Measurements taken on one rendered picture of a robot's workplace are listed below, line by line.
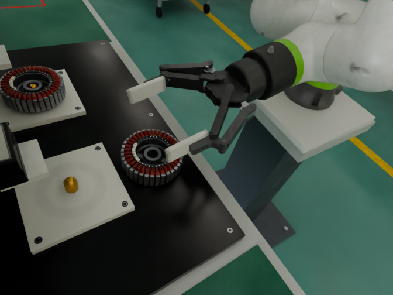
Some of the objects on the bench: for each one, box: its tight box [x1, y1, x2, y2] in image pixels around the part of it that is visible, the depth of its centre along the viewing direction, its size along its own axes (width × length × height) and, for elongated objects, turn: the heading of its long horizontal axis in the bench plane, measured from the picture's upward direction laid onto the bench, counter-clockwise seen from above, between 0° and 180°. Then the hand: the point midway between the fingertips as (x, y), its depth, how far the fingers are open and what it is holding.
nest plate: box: [0, 69, 87, 132], centre depth 55 cm, size 15×15×1 cm
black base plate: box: [0, 40, 246, 295], centre depth 49 cm, size 47×64×2 cm
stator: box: [0, 66, 66, 112], centre depth 53 cm, size 11×11×4 cm
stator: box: [121, 129, 184, 186], centre depth 49 cm, size 11×11×4 cm
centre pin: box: [63, 177, 78, 193], centre depth 42 cm, size 2×2×3 cm
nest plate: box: [15, 142, 135, 255], centre depth 43 cm, size 15×15×1 cm
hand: (151, 122), depth 41 cm, fingers open, 13 cm apart
